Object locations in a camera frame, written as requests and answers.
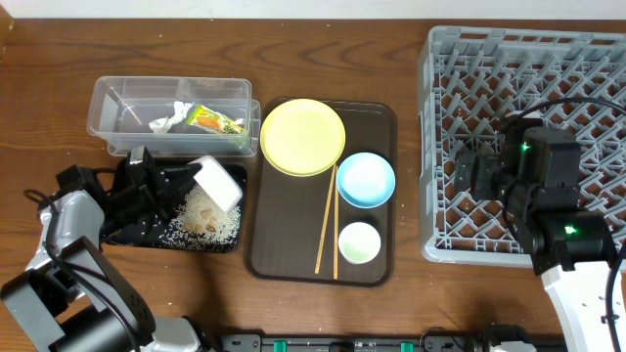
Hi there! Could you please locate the white bowl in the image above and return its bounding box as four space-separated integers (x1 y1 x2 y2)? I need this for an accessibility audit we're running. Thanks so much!
189 155 243 213

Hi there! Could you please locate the white tissue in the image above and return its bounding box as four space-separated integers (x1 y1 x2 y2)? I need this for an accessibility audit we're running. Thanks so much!
149 101 194 134

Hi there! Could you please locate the green snack wrapper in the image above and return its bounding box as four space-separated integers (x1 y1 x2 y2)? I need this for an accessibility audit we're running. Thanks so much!
186 105 244 134

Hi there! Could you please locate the yellow plate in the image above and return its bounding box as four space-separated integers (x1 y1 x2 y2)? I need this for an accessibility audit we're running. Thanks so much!
260 99 346 177

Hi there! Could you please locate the light blue bowl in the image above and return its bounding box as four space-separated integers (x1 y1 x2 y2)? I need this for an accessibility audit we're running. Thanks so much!
336 153 396 209

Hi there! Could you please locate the white cup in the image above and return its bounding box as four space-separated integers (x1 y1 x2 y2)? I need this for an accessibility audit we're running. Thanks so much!
338 222 381 265

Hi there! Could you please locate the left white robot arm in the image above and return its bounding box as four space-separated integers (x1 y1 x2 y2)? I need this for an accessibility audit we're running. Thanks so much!
1 147 218 351

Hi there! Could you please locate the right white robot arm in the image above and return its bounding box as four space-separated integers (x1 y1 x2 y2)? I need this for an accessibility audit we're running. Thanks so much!
454 127 625 351

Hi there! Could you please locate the black waste tray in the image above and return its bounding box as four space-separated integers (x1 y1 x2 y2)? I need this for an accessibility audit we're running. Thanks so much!
105 181 246 253

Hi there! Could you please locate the grey dishwasher rack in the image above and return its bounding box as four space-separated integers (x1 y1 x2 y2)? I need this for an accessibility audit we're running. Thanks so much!
418 26 625 268

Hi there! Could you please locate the spilled rice pile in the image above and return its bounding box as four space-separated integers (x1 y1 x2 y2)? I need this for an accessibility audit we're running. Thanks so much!
159 185 242 252

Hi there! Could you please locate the clear plastic bin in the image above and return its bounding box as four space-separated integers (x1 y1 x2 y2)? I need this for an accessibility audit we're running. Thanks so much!
87 76 260 157

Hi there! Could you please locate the dark brown serving tray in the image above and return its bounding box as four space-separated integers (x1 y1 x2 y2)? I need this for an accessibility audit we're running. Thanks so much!
244 101 397 287

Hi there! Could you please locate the left wooden chopstick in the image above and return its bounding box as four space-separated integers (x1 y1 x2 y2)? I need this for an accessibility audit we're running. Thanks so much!
314 164 337 275

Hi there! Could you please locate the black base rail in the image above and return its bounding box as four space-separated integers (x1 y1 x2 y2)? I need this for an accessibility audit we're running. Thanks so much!
195 326 568 352

